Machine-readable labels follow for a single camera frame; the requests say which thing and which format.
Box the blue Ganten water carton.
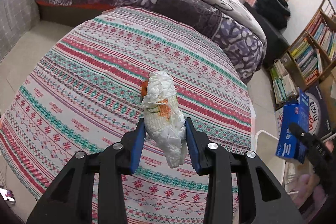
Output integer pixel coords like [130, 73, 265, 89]
[274, 83, 333, 138]

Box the purple patterned bed blanket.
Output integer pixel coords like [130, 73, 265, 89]
[35, 0, 266, 84]

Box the black clothes pile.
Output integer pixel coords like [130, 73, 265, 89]
[254, 0, 291, 31]

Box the patterned striped tablecloth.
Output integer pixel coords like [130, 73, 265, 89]
[1, 7, 252, 208]

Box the orange snack wrapper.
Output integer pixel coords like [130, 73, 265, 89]
[141, 80, 149, 98]

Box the wooden bookshelf with books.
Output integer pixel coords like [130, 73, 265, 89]
[267, 0, 335, 110]

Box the smartphone on floor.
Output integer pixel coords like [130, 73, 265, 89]
[0, 188, 16, 204]

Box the grey padded cushion panel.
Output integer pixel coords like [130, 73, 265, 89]
[0, 0, 40, 59]

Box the blue cardboard box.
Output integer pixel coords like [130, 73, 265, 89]
[275, 89, 309, 164]

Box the white tissue wad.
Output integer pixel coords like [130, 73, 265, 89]
[142, 71, 187, 168]

